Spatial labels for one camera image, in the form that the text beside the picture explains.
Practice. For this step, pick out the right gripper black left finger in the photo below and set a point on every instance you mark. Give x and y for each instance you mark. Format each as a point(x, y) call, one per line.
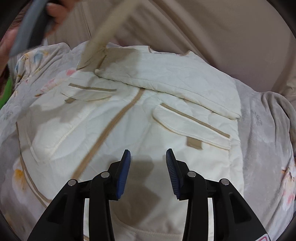
point(63, 219)

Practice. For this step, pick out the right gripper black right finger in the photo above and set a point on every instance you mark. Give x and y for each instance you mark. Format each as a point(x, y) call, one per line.
point(233, 217)

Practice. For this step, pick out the cream quilted jacket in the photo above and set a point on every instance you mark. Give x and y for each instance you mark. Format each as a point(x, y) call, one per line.
point(144, 101)

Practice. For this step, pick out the person's left hand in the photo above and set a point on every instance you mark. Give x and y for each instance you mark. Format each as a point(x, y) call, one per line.
point(59, 12)

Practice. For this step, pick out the green cloth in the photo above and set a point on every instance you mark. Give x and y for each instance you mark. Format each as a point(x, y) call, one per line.
point(8, 89)

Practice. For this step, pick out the grey floral fleece blanket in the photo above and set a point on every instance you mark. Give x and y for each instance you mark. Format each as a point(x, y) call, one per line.
point(266, 131)

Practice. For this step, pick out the beige curtain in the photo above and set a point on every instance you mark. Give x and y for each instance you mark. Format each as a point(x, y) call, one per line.
point(248, 40)

